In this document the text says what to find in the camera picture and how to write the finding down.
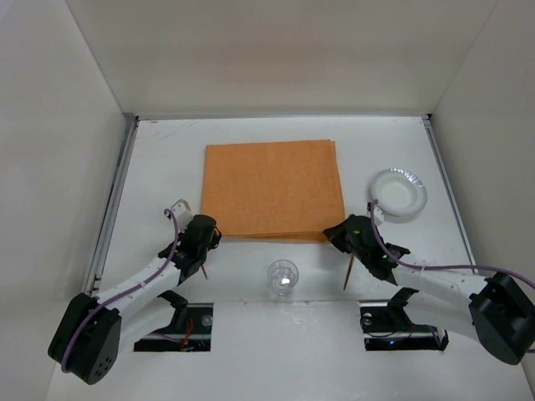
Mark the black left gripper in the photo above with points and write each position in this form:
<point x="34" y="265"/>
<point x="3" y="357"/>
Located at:
<point x="196" y="254"/>

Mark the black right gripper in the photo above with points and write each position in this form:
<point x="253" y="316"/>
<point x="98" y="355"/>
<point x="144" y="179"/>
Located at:
<point x="354" y="245"/>

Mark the copper spoon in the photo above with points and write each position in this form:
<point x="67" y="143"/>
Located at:
<point x="349" y="271"/>

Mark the clear drinking glass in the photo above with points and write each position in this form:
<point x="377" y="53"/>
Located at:
<point x="282" y="277"/>

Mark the orange cloth placemat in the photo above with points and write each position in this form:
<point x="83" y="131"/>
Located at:
<point x="288" y="191"/>

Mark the white ceramic bowl plate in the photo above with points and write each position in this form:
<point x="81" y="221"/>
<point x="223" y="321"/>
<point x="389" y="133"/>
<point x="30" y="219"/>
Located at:
<point x="398" y="192"/>

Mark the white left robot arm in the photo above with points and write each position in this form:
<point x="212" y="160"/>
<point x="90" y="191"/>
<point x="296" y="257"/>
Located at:
<point x="95" y="329"/>

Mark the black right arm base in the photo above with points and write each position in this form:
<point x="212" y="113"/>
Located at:
<point x="386" y="327"/>

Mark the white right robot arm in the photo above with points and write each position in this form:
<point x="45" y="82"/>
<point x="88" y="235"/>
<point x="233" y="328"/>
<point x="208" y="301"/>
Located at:
<point x="493" y="311"/>

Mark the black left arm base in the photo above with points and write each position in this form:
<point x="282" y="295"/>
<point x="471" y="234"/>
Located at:
<point x="188" y="332"/>

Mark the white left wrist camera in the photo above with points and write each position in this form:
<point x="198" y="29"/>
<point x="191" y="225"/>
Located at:
<point x="182" y="212"/>

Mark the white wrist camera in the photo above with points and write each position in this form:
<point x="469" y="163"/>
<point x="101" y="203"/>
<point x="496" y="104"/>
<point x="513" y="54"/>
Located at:
<point x="375" y="213"/>
<point x="182" y="212"/>

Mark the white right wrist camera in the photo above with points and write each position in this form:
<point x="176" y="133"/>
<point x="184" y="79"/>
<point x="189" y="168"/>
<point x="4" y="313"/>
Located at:
<point x="375" y="213"/>

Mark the left aluminium frame rail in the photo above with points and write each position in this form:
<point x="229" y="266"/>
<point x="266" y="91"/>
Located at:
<point x="101" y="248"/>

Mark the aluminium frame rail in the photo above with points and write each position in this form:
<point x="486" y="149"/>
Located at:
<point x="426" y="119"/>
<point x="101" y="248"/>

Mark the right aluminium frame rail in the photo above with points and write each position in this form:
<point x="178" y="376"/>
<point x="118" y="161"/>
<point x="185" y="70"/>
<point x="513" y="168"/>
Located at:
<point x="426" y="119"/>

